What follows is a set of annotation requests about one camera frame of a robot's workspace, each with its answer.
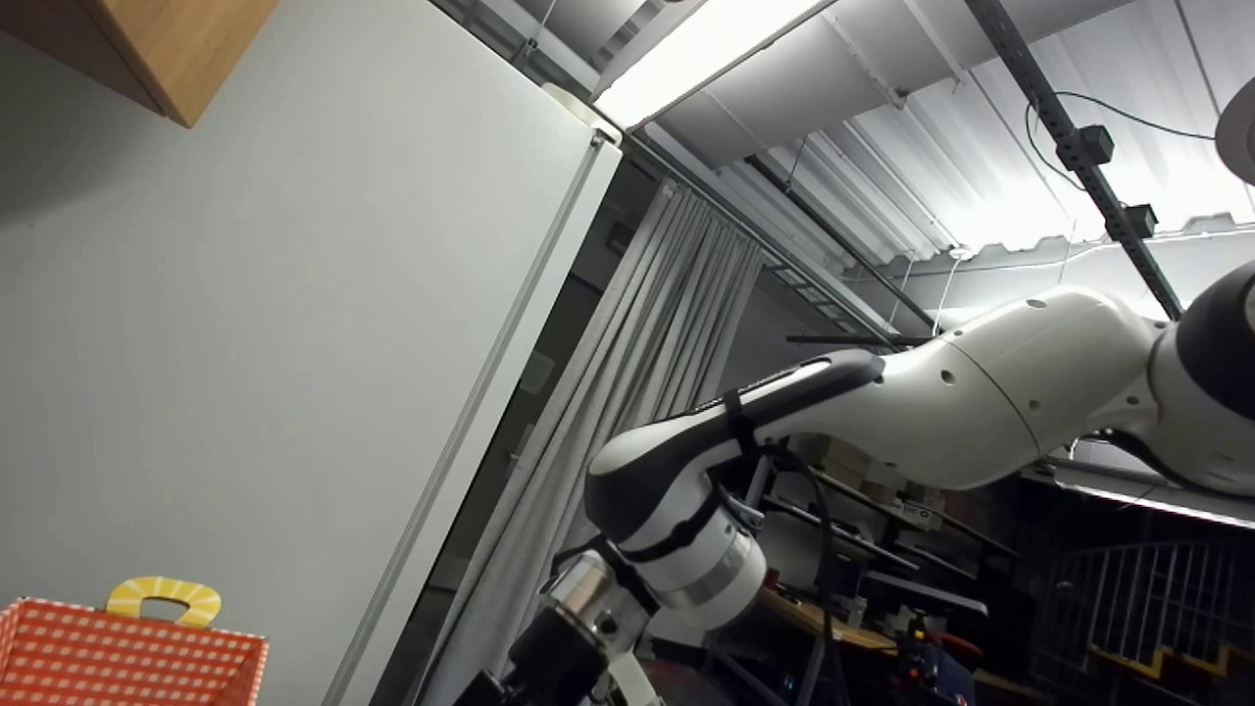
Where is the ceiling light fixture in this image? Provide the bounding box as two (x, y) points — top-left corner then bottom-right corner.
(592, 0), (840, 135)

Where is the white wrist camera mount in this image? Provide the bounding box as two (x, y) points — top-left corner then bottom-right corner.
(604, 649), (668, 706)

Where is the black ceiling pipe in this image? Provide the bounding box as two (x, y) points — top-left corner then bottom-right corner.
(961, 0), (1187, 325)

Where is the red toy box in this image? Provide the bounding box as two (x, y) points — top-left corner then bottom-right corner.
(0, 598), (276, 706)

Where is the yellow handle-shaped object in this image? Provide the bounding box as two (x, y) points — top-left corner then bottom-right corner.
(101, 574), (227, 637)

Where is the grey curtain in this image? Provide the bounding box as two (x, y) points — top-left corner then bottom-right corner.
(416, 182), (769, 706)

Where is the wooden workbench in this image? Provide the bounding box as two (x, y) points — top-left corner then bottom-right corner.
(758, 584), (880, 658)

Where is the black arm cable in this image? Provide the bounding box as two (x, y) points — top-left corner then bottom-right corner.
(718, 390), (848, 706)

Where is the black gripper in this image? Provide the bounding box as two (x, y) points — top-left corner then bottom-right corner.
(499, 599), (623, 706)

